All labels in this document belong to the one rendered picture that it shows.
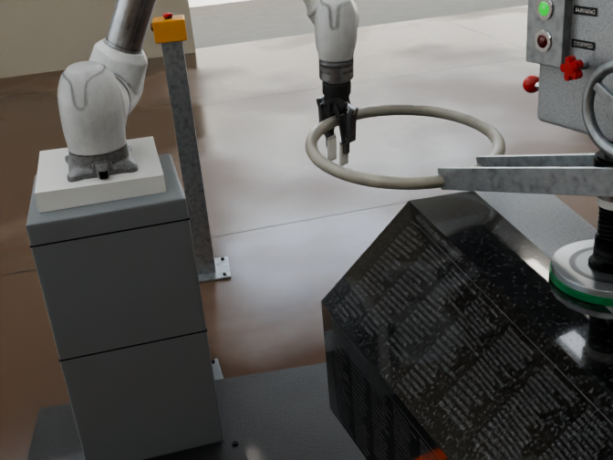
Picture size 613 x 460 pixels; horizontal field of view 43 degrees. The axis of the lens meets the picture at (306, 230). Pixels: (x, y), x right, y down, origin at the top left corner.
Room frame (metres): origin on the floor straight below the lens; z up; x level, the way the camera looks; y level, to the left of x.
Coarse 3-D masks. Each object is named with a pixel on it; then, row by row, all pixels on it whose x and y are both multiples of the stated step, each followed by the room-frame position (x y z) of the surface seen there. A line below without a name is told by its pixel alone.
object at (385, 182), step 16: (368, 112) 2.02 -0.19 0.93; (384, 112) 2.03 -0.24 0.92; (400, 112) 2.03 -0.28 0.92; (416, 112) 2.02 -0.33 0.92; (432, 112) 2.00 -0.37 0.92; (448, 112) 1.98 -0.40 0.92; (464, 112) 1.96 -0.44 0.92; (320, 128) 1.91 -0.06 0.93; (480, 128) 1.88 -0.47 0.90; (496, 144) 1.75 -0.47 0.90; (320, 160) 1.71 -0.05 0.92; (336, 176) 1.66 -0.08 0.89; (352, 176) 1.62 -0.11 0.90; (368, 176) 1.61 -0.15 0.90; (384, 176) 1.60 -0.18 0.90; (400, 176) 1.59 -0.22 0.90; (416, 176) 1.59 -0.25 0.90; (432, 176) 1.59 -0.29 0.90
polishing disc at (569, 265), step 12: (588, 240) 1.34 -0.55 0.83; (564, 252) 1.30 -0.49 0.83; (576, 252) 1.30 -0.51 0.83; (588, 252) 1.29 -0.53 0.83; (552, 264) 1.26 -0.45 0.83; (564, 264) 1.26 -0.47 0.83; (576, 264) 1.25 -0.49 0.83; (564, 276) 1.21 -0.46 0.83; (576, 276) 1.21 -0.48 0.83; (588, 276) 1.20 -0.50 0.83; (600, 276) 1.20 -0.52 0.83; (612, 276) 1.20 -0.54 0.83; (576, 288) 1.18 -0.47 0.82; (588, 288) 1.16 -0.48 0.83; (600, 288) 1.16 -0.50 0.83; (612, 288) 1.15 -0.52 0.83
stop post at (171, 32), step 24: (168, 24) 2.93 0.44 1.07; (168, 48) 2.95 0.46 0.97; (168, 72) 2.95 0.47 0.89; (192, 120) 2.96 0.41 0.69; (192, 144) 2.95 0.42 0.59; (192, 168) 2.95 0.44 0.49; (192, 192) 2.95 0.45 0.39; (192, 216) 2.95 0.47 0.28; (192, 240) 2.95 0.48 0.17; (216, 264) 3.03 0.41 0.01
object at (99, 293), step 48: (48, 240) 1.76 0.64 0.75; (96, 240) 1.79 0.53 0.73; (144, 240) 1.81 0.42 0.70; (48, 288) 1.76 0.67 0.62; (96, 288) 1.78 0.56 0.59; (144, 288) 1.81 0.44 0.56; (192, 288) 1.84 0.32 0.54; (96, 336) 1.78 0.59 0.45; (144, 336) 1.80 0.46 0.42; (192, 336) 1.83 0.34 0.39; (96, 384) 1.77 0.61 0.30; (144, 384) 1.80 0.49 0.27; (192, 384) 1.83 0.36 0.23; (96, 432) 1.76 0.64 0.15; (144, 432) 1.79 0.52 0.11; (192, 432) 1.82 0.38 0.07
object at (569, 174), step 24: (456, 168) 1.54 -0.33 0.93; (480, 168) 1.48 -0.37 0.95; (504, 168) 1.41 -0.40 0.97; (528, 168) 1.35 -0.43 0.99; (552, 168) 1.30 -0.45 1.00; (576, 168) 1.25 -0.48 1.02; (600, 168) 1.21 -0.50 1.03; (504, 192) 1.41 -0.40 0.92; (528, 192) 1.35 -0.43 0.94; (552, 192) 1.30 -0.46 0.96; (576, 192) 1.25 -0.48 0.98; (600, 192) 1.20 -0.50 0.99
